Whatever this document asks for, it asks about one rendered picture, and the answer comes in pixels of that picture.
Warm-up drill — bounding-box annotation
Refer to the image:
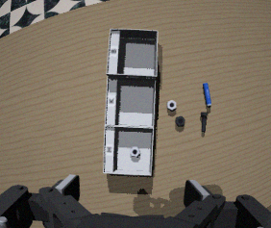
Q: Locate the blue battery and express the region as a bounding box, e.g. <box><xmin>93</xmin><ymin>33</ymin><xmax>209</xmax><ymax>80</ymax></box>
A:
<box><xmin>203</xmin><ymin>83</ymin><xmax>211</xmax><ymax>106</ymax></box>

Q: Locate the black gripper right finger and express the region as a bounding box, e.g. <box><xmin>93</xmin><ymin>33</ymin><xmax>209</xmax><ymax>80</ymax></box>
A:
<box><xmin>155</xmin><ymin>180</ymin><xmax>271</xmax><ymax>228</ymax></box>

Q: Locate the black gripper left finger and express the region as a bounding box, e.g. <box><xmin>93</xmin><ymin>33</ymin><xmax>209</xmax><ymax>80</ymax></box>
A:
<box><xmin>0</xmin><ymin>174</ymin><xmax>112</xmax><ymax>228</ymax></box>

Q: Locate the black bolt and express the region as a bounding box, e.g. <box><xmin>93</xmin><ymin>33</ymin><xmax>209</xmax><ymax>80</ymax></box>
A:
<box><xmin>201</xmin><ymin>113</ymin><xmax>208</xmax><ymax>131</ymax></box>

